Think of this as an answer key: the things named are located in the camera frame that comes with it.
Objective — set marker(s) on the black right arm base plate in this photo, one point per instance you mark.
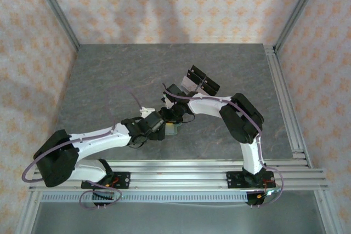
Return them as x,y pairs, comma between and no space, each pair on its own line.
233,180

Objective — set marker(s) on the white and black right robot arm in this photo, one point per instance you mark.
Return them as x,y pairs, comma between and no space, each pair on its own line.
208,106

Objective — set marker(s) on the pink VIP card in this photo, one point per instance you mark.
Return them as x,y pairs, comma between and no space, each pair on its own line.
190,83

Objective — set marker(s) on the black base connector board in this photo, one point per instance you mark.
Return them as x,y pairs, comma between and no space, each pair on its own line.
253,199

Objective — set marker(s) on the aluminium frame post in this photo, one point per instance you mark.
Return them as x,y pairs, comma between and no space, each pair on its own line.
297,12
59,12

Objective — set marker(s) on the aluminium frame leg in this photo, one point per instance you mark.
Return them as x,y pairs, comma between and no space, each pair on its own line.
28,214
326,214

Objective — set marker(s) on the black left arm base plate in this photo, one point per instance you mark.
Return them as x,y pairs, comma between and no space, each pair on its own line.
123,180

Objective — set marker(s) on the aluminium side rail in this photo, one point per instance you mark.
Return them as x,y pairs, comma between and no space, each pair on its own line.
286,108

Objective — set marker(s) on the aluminium rail frame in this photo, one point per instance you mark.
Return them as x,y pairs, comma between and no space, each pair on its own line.
178,175

